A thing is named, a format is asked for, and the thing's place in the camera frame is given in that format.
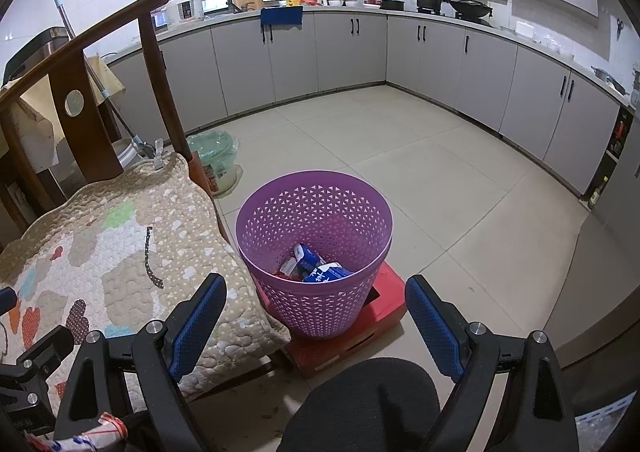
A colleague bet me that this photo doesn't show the grey kitchen base cabinets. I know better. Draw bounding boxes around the grey kitchen base cabinets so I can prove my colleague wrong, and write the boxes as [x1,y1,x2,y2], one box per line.
[105,7,636,198]

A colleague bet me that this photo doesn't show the metal pan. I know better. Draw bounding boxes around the metal pan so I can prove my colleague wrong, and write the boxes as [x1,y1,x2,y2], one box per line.
[591,65,628,96]

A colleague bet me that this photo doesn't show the black wok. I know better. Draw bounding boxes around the black wok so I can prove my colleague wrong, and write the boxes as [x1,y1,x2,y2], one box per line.
[446,0,493,19]

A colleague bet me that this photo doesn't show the blue towel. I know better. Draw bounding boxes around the blue towel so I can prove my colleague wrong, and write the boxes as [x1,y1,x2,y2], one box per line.
[260,6,305,27]

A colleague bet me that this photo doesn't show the beige cloth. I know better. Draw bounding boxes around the beige cloth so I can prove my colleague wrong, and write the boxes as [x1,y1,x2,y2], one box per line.
[12,55,126,173]

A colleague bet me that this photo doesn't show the white printed plastic wrapper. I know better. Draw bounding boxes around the white printed plastic wrapper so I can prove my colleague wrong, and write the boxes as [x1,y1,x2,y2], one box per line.
[25,411,127,452]

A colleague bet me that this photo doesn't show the narrow bottle shelf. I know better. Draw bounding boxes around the narrow bottle shelf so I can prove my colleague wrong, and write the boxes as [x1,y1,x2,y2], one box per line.
[585,107,631,208]

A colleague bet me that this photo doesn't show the silver metal appliance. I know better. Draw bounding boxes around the silver metal appliance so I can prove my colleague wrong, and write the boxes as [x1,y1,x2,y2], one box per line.
[2,26,76,86]

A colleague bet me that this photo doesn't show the white rice cooker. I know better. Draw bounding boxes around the white rice cooker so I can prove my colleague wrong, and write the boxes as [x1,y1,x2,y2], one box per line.
[165,0,207,26]

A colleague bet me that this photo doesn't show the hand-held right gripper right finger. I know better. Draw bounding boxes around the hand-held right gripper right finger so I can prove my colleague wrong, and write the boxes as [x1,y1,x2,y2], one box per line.
[404,275,581,452]

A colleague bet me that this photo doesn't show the red crate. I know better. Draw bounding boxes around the red crate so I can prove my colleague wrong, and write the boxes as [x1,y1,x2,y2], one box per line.
[265,262,408,379]

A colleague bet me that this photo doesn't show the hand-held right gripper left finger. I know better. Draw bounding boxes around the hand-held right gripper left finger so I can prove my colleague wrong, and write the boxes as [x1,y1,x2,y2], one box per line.
[52,273,228,452]

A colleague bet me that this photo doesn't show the wooden chair with round hole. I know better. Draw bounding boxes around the wooden chair with round hole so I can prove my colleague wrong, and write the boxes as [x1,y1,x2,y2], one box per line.
[0,0,296,403]

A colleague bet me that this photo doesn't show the light blue tape roll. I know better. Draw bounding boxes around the light blue tape roll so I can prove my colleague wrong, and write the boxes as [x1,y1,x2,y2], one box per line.
[291,243,323,279]

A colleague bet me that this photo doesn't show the mop with metal pole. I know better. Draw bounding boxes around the mop with metal pole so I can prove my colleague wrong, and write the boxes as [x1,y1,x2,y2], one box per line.
[51,0,156,158]

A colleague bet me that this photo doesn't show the quilted heart-print blanket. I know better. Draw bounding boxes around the quilted heart-print blanket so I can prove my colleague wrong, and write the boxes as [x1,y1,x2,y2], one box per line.
[0,152,292,400]

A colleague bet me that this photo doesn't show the purple plastic basket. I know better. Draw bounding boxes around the purple plastic basket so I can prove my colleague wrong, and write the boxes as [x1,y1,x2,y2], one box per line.
[235,171,394,339]

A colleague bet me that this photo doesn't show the blue carton box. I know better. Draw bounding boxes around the blue carton box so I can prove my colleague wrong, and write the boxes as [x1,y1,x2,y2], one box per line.
[302,262,353,283]

